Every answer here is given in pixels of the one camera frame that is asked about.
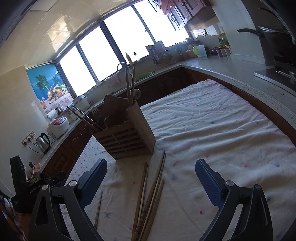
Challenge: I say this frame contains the stainless electric kettle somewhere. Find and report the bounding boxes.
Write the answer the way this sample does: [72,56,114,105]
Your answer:
[36,133,51,154]

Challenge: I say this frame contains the white red rice cooker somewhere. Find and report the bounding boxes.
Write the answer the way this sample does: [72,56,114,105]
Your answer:
[47,116,70,140]

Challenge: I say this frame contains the white dotted tablecloth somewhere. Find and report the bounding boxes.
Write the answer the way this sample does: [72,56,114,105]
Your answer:
[69,80,295,240]

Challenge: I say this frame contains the dark chopstick in holder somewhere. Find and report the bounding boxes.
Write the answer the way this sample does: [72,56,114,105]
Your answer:
[67,105,99,132]
[71,105,103,132]

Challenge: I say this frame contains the white pot cooker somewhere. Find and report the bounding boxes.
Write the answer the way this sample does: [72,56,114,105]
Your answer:
[73,94,90,111]

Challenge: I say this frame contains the metal fork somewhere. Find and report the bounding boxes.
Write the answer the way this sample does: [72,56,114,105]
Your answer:
[90,105,101,118]

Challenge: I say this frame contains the tropical fruit poster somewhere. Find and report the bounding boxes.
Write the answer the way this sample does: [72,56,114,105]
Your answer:
[26,63,73,114]

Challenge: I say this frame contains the wooden utensil holder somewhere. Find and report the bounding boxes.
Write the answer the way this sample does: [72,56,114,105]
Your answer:
[92,95,156,160]

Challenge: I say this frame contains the curved sink faucet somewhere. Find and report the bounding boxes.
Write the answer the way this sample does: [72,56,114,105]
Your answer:
[116,62,130,79]

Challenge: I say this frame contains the wooden chopstick in holder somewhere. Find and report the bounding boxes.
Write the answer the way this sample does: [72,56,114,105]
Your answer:
[125,65,130,106]
[129,63,136,106]

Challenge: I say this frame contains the green colander basket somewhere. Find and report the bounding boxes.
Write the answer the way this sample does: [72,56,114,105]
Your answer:
[135,72,154,82]

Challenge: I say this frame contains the black wok pan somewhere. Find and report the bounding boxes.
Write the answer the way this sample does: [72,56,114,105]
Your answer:
[237,26,295,66]

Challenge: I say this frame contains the green white pitcher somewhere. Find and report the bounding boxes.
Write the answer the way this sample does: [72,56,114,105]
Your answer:
[192,45,207,58]

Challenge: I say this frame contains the dish drying rack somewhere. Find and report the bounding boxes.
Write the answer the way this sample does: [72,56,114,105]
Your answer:
[145,41,177,66]

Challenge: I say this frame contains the upper wooden cabinets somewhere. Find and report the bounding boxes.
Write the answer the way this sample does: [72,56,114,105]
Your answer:
[149,0,211,30]

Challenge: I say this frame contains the wall power socket strip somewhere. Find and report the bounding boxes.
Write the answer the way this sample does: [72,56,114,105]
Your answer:
[22,131,36,146]

